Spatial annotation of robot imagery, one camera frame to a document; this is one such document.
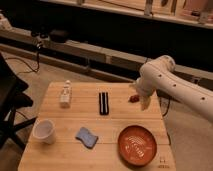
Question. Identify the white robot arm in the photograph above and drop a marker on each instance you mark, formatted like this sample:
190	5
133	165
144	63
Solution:
158	74

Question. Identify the reddish brown food piece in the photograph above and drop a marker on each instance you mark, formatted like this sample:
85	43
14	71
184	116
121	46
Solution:
134	98

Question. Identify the orange ceramic bowl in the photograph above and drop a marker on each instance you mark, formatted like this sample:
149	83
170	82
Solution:
136	145

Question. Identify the small white bottle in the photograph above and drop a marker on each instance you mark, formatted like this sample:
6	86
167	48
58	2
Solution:
65	96

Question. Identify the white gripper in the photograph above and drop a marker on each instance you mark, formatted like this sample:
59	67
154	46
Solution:
145	90

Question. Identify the blue sponge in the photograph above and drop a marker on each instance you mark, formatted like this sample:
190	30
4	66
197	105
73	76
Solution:
86	137

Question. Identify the black striped eraser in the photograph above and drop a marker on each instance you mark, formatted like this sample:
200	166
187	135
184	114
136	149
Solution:
103	103

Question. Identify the black office chair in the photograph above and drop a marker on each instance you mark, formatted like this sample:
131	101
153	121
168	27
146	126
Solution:
12	97

